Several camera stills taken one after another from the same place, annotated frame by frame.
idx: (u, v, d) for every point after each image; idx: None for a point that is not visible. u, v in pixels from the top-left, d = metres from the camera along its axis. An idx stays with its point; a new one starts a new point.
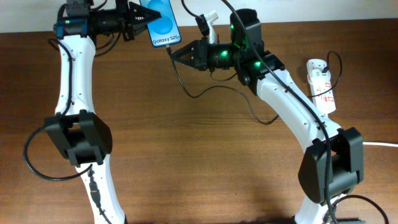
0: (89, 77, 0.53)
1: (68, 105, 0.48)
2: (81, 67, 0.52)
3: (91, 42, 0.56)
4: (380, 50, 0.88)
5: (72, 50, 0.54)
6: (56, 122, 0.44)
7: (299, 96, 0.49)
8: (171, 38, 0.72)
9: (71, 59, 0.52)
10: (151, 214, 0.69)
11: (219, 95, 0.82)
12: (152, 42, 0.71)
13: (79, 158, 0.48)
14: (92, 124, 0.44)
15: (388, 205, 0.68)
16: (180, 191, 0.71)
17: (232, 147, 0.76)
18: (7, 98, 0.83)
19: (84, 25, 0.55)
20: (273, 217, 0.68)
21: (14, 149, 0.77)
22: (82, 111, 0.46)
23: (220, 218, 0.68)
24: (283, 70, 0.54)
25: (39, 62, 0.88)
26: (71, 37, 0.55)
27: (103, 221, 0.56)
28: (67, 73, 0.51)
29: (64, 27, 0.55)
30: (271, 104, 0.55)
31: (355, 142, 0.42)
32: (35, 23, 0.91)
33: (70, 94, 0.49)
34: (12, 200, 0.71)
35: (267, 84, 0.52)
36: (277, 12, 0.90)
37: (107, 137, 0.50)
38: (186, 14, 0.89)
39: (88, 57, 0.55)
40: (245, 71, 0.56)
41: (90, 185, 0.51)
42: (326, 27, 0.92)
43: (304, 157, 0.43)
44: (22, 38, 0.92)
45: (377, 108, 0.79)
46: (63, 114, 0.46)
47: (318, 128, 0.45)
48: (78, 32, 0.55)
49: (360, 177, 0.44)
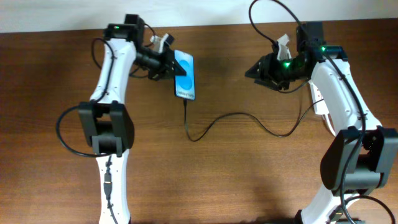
0: (125, 76, 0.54)
1: (102, 94, 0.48)
2: (121, 65, 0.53)
3: (134, 47, 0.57)
4: (382, 49, 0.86)
5: (115, 50, 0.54)
6: (89, 107, 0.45)
7: (352, 86, 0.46)
8: (189, 95, 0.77)
9: (114, 57, 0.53)
10: (151, 214, 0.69)
11: (222, 95, 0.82)
12: (175, 92, 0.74)
13: (101, 145, 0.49)
14: (120, 116, 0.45)
15: (389, 205, 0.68)
16: (180, 191, 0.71)
17: (232, 147, 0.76)
18: (8, 98, 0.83)
19: (130, 32, 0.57)
20: (273, 217, 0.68)
21: (14, 149, 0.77)
22: (113, 101, 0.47)
23: (220, 218, 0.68)
24: (345, 60, 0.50)
25: (40, 62, 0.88)
26: (117, 40, 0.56)
27: (108, 216, 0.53)
28: (107, 69, 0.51)
29: (112, 32, 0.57)
30: (319, 89, 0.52)
31: (392, 142, 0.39)
32: (35, 24, 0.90)
33: (106, 86, 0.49)
34: (13, 200, 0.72)
35: (324, 68, 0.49)
36: (278, 12, 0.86)
37: (131, 131, 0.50)
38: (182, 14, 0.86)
39: (129, 59, 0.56)
40: (290, 74, 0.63)
41: (105, 175, 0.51)
42: (329, 26, 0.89)
43: (334, 139, 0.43)
44: (22, 38, 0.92)
45: (378, 108, 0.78)
46: (96, 101, 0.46)
47: (358, 119, 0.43)
48: (124, 37, 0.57)
49: (384, 182, 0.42)
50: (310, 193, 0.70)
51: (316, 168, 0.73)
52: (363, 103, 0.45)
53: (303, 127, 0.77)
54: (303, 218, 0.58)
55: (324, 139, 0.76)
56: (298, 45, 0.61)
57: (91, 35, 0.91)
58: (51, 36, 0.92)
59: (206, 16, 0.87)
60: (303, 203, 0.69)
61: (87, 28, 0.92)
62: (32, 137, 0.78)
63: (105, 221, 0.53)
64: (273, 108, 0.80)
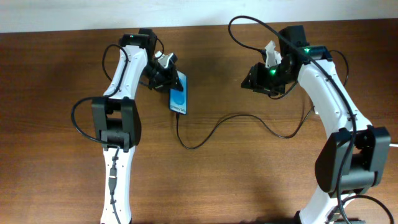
0: (137, 78, 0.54)
1: (114, 91, 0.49)
2: (134, 68, 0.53)
3: (146, 54, 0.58)
4: (384, 48, 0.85)
5: (130, 55, 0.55)
6: (103, 102, 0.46)
7: (341, 87, 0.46)
8: (181, 110, 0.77)
9: (127, 60, 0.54)
10: (151, 214, 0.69)
11: (222, 94, 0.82)
12: (168, 106, 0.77)
13: (109, 140, 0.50)
14: (130, 111, 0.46)
15: (388, 205, 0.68)
16: (180, 191, 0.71)
17: (233, 147, 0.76)
18: (9, 98, 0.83)
19: (143, 40, 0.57)
20: (273, 217, 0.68)
21: (14, 149, 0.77)
22: (125, 97, 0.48)
23: (220, 218, 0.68)
24: (330, 60, 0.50)
25: (39, 62, 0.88)
26: (131, 46, 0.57)
27: (110, 213, 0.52)
28: (120, 71, 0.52)
29: (128, 41, 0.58)
30: (308, 92, 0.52)
31: (382, 141, 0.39)
32: (35, 24, 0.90)
33: (119, 84, 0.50)
34: (13, 199, 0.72)
35: (310, 70, 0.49)
36: (278, 12, 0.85)
37: (138, 127, 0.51)
38: (182, 14, 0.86)
39: (141, 65, 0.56)
40: (278, 81, 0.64)
41: (111, 170, 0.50)
42: (331, 26, 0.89)
43: (326, 142, 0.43)
44: (22, 38, 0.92)
45: (379, 107, 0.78)
46: (108, 96, 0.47)
47: (349, 119, 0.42)
48: (137, 44, 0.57)
49: (378, 180, 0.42)
50: (310, 193, 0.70)
51: None
52: (352, 103, 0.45)
53: (303, 127, 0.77)
54: (302, 219, 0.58)
55: (324, 140, 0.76)
56: (282, 48, 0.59)
57: (91, 35, 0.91)
58: (51, 36, 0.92)
59: (206, 15, 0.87)
60: (303, 203, 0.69)
61: (87, 28, 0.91)
62: (32, 137, 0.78)
63: (107, 217, 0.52)
64: (273, 108, 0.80)
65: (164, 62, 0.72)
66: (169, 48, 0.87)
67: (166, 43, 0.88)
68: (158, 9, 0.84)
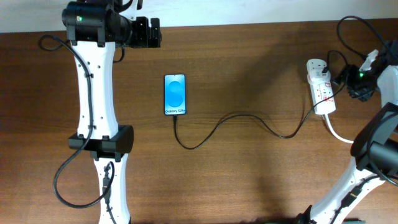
0: (109, 94, 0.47)
1: (89, 130, 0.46)
2: (101, 86, 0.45)
3: (111, 46, 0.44)
4: None
5: (89, 63, 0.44)
6: (80, 143, 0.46)
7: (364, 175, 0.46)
8: (179, 111, 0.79)
9: (88, 76, 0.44)
10: (152, 214, 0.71)
11: (220, 95, 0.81)
12: (165, 111, 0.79)
13: (99, 152, 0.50)
14: (113, 145, 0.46)
15: (387, 205, 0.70)
16: (180, 192, 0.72)
17: (232, 147, 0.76)
18: (7, 100, 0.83)
19: (98, 30, 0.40)
20: (272, 216, 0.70)
21: (14, 150, 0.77)
22: (104, 137, 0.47)
23: (220, 218, 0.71)
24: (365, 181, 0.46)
25: (35, 61, 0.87)
26: (86, 44, 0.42)
27: (107, 219, 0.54)
28: (87, 94, 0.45)
29: (75, 27, 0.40)
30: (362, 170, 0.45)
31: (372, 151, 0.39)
32: (28, 25, 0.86)
33: (92, 117, 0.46)
34: (14, 199, 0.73)
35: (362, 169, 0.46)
36: (279, 12, 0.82)
37: (125, 139, 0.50)
38: (178, 14, 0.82)
39: (109, 68, 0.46)
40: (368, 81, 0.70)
41: (104, 181, 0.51)
42: (334, 25, 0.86)
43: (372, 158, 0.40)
44: (12, 37, 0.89)
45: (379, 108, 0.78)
46: (86, 140, 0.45)
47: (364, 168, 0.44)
48: (94, 35, 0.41)
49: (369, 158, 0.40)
50: (310, 193, 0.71)
51: (316, 168, 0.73)
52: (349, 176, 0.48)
53: (303, 127, 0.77)
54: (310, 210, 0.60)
55: (324, 140, 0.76)
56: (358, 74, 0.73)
57: None
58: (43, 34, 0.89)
59: (204, 17, 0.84)
60: (302, 203, 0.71)
61: None
62: (30, 138, 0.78)
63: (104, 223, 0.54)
64: (272, 108, 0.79)
65: (132, 14, 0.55)
66: (169, 48, 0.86)
67: (166, 43, 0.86)
68: (157, 9, 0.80)
